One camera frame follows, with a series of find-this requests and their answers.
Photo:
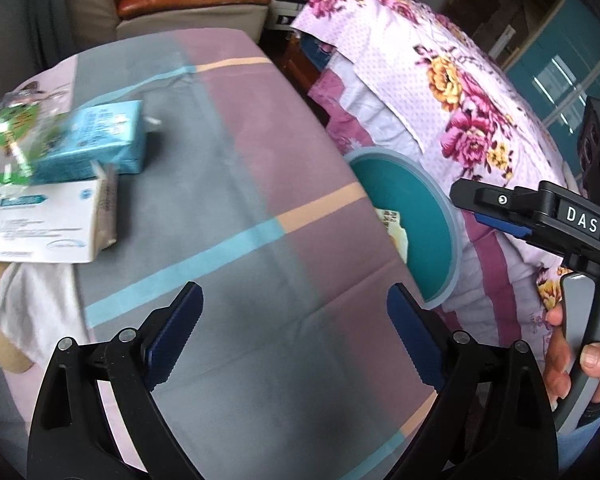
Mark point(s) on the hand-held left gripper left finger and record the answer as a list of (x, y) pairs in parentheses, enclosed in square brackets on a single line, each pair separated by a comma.
[(172, 340)]

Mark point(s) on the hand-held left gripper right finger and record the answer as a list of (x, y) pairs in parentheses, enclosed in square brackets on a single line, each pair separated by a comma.
[(415, 340)]

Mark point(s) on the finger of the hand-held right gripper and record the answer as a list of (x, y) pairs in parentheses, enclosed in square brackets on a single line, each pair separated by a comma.
[(490, 199), (510, 229)]

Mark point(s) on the teal trash bin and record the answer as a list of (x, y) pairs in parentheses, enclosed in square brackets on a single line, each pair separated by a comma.
[(420, 210)]

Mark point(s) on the yellow white snack packet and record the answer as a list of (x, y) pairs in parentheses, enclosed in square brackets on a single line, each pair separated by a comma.
[(395, 230)]

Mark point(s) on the white medicine box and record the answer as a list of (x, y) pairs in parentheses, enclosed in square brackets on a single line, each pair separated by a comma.
[(45, 220)]

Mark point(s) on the light blue carton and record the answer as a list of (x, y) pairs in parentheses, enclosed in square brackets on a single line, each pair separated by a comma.
[(95, 135)]

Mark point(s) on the clear green-print plastic bag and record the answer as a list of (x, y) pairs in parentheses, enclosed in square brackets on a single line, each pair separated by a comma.
[(10, 130)]

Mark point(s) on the person's right hand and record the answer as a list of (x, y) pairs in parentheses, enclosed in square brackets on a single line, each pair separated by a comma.
[(555, 360)]

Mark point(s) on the floral pink bedsheet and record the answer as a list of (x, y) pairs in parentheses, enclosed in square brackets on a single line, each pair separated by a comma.
[(430, 85)]

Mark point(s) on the teal wardrobe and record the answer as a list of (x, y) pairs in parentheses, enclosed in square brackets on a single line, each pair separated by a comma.
[(555, 75)]

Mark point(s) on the dark wooden cabinet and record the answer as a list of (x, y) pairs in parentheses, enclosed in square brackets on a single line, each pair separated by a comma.
[(500, 5)]

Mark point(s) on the grey panel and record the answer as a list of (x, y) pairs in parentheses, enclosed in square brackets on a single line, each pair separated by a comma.
[(5, 50)]

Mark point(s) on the cream leather armchair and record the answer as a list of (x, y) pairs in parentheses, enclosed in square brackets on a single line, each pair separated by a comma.
[(100, 0)]

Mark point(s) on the red wooden bed frame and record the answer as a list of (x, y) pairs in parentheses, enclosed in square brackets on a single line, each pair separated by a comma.
[(300, 75)]

